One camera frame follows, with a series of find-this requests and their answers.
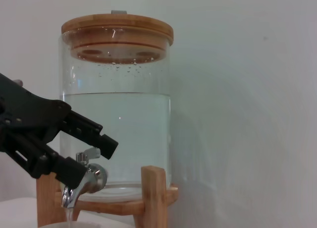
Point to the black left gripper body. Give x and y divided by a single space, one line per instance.
27 114

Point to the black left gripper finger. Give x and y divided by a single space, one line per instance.
94 133
49 163

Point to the red ceramic cup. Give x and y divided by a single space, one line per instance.
74 225

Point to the chrome faucet with lever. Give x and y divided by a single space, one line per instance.
94 178

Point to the glass water dispenser jar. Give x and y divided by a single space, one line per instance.
116 129

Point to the silver left wrist pin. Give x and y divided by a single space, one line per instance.
19 82

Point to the wooden dispenser stand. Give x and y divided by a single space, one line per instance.
151 193

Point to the wooden jar lid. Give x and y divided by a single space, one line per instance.
117 39

